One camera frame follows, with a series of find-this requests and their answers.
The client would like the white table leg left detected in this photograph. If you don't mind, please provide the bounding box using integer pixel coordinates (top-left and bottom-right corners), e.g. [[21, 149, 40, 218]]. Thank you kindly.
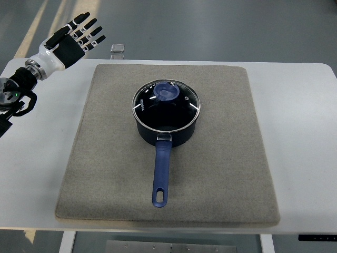
[[58, 231, 76, 253]]

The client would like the glass lid with blue knob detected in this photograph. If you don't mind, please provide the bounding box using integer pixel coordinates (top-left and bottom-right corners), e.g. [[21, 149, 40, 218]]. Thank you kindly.
[[132, 80, 201, 132]]

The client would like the white table leg right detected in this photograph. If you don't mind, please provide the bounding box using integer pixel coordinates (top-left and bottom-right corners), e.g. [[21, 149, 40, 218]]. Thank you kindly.
[[260, 234, 275, 253]]

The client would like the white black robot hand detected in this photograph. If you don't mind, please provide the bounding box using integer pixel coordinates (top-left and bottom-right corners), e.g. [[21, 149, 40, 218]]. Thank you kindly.
[[25, 12, 105, 80]]

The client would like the beige felt mat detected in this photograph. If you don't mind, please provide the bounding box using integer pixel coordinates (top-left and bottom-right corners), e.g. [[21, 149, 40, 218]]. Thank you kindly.
[[55, 64, 280, 227]]

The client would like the dark blue saucepan blue handle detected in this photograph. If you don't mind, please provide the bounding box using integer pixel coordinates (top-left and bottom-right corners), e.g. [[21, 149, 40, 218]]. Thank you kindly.
[[133, 115, 197, 208]]

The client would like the black table control panel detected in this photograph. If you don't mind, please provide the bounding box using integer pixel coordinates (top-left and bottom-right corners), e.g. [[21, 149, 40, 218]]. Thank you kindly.
[[298, 234, 337, 242]]

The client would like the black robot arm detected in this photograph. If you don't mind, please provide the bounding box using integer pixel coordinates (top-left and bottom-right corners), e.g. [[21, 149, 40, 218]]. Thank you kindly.
[[1, 59, 47, 135]]

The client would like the small metal floor plate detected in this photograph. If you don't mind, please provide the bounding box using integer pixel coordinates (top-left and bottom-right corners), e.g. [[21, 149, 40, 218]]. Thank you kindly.
[[110, 44, 125, 60]]

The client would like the white table leg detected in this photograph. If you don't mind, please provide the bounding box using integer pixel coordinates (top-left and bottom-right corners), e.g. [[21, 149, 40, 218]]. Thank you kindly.
[[58, 231, 76, 253], [260, 234, 275, 253]]

